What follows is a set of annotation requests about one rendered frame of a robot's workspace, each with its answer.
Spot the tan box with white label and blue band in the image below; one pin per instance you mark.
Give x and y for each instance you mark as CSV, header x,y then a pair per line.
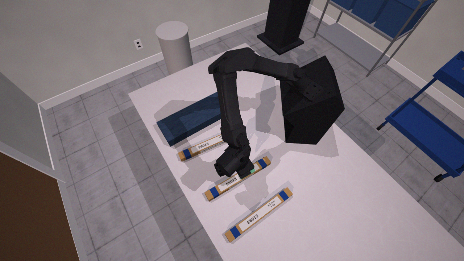
x,y
200,148

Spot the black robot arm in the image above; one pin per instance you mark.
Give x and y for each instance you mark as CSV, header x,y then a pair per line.
x,y
233,132

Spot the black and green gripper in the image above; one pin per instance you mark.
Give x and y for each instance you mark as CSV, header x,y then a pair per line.
x,y
249,169

